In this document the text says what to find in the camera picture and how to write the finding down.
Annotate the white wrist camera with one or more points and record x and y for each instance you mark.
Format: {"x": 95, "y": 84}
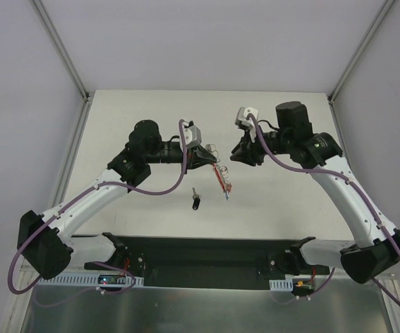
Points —
{"x": 245, "y": 122}
{"x": 191, "y": 134}

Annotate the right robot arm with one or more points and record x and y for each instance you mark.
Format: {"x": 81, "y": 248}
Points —
{"x": 376, "y": 244}

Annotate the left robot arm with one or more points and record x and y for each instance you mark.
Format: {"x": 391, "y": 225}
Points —
{"x": 46, "y": 240}

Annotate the white cable duct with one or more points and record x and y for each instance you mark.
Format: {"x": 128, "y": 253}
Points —
{"x": 285, "y": 285}
{"x": 93, "y": 280}

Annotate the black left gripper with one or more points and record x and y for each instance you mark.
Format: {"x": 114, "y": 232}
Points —
{"x": 193, "y": 155}

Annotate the left white cable duct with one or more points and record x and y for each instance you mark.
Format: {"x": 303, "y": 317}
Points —
{"x": 93, "y": 280}

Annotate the right aluminium frame post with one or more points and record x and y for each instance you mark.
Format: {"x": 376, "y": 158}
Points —
{"x": 368, "y": 37}

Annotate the left aluminium frame post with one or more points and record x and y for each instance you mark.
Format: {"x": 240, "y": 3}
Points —
{"x": 60, "y": 48}

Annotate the aluminium frame post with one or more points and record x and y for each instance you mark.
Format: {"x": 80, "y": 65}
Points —
{"x": 60, "y": 48}
{"x": 368, "y": 37}

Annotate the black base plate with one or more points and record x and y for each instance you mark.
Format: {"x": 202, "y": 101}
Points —
{"x": 245, "y": 264}

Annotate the red-handled metal key organizer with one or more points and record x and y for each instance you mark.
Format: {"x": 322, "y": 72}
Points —
{"x": 220, "y": 170}

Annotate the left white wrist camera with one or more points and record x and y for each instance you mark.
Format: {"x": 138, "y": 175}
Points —
{"x": 191, "y": 134}

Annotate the black-headed key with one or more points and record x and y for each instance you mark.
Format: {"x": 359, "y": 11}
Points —
{"x": 196, "y": 199}

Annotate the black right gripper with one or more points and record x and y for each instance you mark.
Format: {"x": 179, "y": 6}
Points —
{"x": 252, "y": 146}

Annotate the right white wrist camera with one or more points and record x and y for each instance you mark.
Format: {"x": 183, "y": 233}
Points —
{"x": 245, "y": 122}

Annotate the right white cable duct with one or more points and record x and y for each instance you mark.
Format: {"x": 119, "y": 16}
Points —
{"x": 285, "y": 285}

